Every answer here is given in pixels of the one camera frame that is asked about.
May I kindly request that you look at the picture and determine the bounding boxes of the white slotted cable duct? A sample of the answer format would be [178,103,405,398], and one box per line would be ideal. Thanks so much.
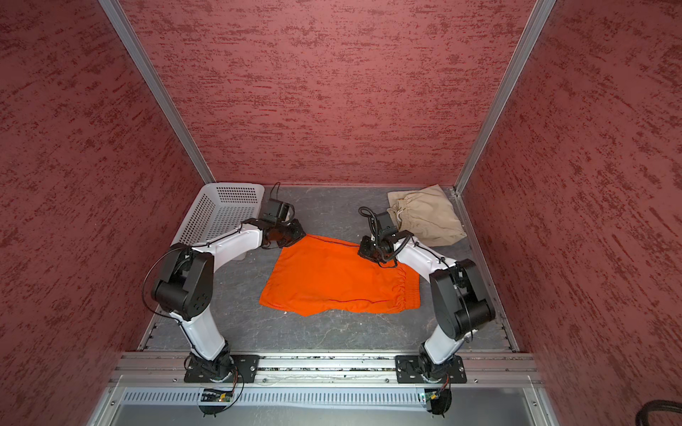
[120,387,426,411]

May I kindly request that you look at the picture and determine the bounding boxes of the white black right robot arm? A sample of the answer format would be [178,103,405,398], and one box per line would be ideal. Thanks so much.
[358,234,496,383]

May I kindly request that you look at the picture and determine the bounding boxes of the white plastic laundry basket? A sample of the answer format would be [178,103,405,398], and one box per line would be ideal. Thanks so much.
[172,183,265,248]

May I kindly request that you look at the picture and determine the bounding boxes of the orange shorts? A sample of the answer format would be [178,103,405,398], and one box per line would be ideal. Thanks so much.
[259,235,421,317]

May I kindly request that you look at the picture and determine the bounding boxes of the aluminium front rail frame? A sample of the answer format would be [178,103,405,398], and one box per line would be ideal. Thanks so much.
[108,351,545,388]

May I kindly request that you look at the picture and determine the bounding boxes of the beige drawstring shorts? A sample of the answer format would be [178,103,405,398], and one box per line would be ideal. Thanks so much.
[387,185,466,248]

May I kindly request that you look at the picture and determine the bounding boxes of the left small circuit board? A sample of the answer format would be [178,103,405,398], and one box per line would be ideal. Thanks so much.
[200,389,234,404]

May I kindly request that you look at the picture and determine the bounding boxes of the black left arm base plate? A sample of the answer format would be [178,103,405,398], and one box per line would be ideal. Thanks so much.
[184,353,260,384]

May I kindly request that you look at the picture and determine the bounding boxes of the black cable bottom right corner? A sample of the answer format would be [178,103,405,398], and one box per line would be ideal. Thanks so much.
[635,399,682,426]

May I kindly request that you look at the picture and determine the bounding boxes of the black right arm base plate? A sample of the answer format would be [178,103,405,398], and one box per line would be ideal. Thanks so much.
[394,355,467,384]

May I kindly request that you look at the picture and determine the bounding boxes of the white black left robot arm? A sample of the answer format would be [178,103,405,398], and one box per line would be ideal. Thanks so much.
[149,218,307,383]

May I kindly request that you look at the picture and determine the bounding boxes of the aluminium corner post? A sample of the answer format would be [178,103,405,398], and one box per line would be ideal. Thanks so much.
[454,0,556,197]
[99,0,216,184]

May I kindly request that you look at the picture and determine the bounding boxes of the aluminium right corner post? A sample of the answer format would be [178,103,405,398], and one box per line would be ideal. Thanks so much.
[454,0,556,197]

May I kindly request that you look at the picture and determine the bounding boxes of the aluminium left corner post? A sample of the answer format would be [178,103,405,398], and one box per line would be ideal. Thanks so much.
[99,0,216,184]

